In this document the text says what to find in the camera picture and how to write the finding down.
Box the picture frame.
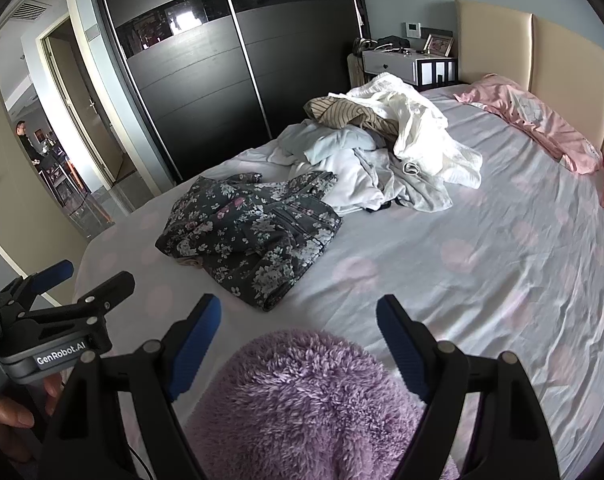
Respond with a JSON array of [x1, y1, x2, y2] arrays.
[[424, 34, 454, 57]]

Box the wooden door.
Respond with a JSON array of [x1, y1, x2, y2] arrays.
[[41, 14, 129, 187]]

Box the white nightstand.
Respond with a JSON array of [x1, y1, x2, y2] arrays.
[[363, 49, 458, 92]]

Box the beige striped garment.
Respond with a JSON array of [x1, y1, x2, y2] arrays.
[[304, 94, 400, 145]]

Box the dark items on nightstand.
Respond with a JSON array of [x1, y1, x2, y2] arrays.
[[374, 35, 411, 53]]

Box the white garment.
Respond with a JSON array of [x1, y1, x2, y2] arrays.
[[346, 73, 484, 190]]

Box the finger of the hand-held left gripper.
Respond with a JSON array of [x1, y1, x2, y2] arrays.
[[16, 270, 136, 332], [0, 259, 76, 307]]

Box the dark floral pants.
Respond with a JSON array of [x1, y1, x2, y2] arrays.
[[155, 171, 343, 312]]

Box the light blue garment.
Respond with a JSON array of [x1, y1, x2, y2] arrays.
[[268, 122, 383, 173]]

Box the light pink printed pillow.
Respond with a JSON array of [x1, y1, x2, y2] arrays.
[[454, 74, 604, 176]]

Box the beige padded headboard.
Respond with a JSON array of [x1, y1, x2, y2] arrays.
[[454, 0, 604, 161]]

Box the ceiling air vent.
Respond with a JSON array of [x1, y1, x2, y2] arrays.
[[14, 2, 49, 22]]

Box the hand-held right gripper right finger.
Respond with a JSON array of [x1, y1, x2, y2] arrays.
[[376, 294, 572, 480]]

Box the pale grey shirt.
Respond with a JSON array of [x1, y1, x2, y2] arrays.
[[302, 149, 453, 216]]

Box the purple fluffy garment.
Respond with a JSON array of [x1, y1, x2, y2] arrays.
[[182, 329, 463, 480]]

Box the person's left hand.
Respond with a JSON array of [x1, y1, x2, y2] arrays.
[[0, 375, 66, 461]]

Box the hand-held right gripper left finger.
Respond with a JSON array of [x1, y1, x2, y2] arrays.
[[36, 294, 223, 480]]

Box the black sliding wardrobe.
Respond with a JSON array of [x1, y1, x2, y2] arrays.
[[89, 0, 369, 184]]

